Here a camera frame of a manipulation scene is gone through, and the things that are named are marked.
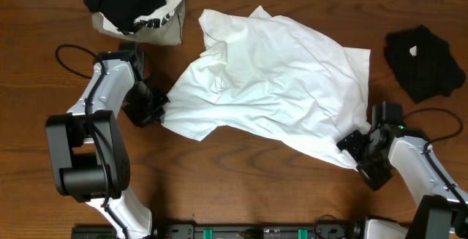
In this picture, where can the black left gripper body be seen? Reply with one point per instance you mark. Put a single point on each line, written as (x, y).
(157, 104)

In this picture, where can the black garment right side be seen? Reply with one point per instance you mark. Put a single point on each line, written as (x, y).
(422, 63)

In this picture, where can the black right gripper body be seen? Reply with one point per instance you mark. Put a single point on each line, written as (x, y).
(371, 164)

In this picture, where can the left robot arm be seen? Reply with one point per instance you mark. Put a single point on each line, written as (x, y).
(89, 159)

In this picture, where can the white printed t-shirt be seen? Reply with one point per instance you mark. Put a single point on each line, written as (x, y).
(276, 78)

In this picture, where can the white black-print garment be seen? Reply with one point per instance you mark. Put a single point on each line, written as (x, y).
(155, 20)

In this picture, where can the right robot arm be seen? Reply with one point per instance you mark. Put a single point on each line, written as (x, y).
(441, 203)

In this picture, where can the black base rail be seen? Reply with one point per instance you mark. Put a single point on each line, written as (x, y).
(219, 231)

